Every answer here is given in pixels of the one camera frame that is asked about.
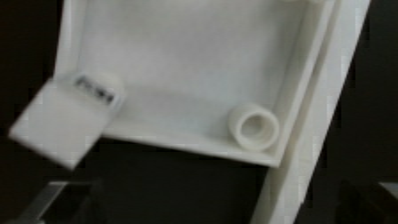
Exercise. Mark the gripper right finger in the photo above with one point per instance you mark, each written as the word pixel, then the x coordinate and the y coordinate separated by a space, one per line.
pixel 366 203

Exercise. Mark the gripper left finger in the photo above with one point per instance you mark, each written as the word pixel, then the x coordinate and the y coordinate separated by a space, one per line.
pixel 62 205

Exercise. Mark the white table leg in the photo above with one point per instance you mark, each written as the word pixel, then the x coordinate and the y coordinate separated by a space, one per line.
pixel 68 115

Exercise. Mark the white square tabletop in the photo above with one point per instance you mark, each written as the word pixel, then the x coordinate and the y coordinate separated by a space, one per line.
pixel 203 55

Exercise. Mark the white U-shaped obstacle fence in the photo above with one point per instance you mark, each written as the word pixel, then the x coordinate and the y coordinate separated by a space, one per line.
pixel 288 178

